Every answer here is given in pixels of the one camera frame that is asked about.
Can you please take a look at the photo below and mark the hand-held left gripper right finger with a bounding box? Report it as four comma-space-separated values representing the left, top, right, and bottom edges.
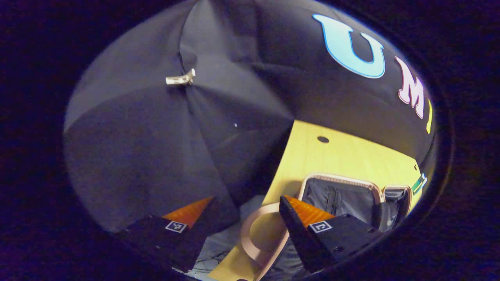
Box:
279, 195, 383, 274

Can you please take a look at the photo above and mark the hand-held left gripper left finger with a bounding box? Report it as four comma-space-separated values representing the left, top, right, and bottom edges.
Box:
115, 196, 219, 274

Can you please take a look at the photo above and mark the pink suitcase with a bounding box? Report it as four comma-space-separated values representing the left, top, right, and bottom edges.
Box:
239, 173, 413, 281

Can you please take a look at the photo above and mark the silver clip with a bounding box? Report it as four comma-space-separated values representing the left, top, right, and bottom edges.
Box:
166, 69, 196, 85

